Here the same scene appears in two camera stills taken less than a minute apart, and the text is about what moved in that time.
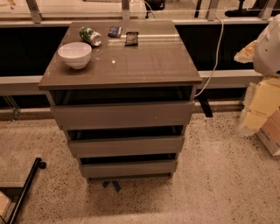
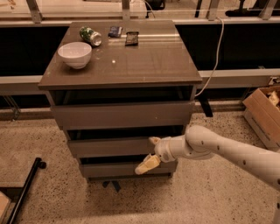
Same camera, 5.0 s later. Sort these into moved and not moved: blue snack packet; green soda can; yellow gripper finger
Moved: yellow gripper finger
Not moved: blue snack packet; green soda can
